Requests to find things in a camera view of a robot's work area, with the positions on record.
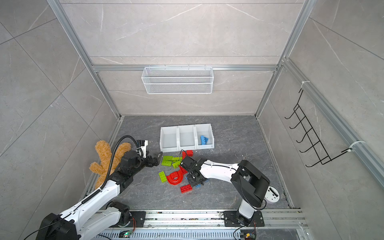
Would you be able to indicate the white wire mesh basket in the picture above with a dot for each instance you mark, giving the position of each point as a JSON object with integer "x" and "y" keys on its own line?
{"x": 178, "y": 80}

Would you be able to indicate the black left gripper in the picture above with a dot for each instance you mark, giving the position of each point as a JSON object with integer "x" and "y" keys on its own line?
{"x": 155, "y": 162}

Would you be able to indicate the green lego brick upper left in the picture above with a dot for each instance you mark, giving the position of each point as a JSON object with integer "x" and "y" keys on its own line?
{"x": 168, "y": 158}

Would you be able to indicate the red lego arch piece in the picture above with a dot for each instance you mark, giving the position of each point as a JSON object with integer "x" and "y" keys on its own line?
{"x": 175, "y": 178}

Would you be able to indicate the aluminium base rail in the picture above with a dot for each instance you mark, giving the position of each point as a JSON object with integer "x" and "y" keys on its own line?
{"x": 211, "y": 224}

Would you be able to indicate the red lego brick front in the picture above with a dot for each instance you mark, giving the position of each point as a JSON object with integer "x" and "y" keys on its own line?
{"x": 186, "y": 189}

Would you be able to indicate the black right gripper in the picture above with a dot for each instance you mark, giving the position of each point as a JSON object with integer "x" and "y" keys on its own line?
{"x": 188, "y": 176}

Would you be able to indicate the green lego brick lone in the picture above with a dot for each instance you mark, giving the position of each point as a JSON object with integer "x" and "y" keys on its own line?
{"x": 162, "y": 176}

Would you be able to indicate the green lego brick tilted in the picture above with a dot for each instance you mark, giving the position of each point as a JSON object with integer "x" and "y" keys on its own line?
{"x": 176, "y": 164}

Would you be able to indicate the red lego brick square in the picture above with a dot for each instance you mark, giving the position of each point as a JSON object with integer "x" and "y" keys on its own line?
{"x": 190, "y": 153}

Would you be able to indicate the white storage bin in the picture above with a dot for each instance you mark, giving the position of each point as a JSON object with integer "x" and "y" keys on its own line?
{"x": 207, "y": 131}
{"x": 169, "y": 139}
{"x": 187, "y": 137}

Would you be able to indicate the white left storage bin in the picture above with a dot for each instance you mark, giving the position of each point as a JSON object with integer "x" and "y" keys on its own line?
{"x": 169, "y": 139}

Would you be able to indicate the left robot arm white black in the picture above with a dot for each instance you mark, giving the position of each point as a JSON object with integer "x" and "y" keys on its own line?
{"x": 97, "y": 212}

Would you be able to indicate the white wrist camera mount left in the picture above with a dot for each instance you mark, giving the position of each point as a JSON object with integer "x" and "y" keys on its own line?
{"x": 142, "y": 149}

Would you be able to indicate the green lego brick lower left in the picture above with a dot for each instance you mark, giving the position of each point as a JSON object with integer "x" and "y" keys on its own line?
{"x": 167, "y": 163}

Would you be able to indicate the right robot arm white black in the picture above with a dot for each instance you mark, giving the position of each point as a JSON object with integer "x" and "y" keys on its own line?
{"x": 250, "y": 182}

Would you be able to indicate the white right storage bin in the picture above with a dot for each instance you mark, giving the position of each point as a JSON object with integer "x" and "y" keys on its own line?
{"x": 207, "y": 131}

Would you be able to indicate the white tape roll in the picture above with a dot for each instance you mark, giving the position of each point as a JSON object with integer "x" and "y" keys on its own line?
{"x": 272, "y": 195}

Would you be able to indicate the white middle storage bin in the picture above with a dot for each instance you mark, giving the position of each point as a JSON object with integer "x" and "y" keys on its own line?
{"x": 187, "y": 137}

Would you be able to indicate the brown teddy bear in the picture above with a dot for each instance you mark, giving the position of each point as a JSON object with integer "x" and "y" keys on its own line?
{"x": 104, "y": 151}

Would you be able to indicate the green lego brick upper side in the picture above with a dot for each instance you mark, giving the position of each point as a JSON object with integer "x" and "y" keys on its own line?
{"x": 176, "y": 159}

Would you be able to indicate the black wire hook rack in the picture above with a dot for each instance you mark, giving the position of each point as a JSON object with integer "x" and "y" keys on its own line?
{"x": 312, "y": 136}

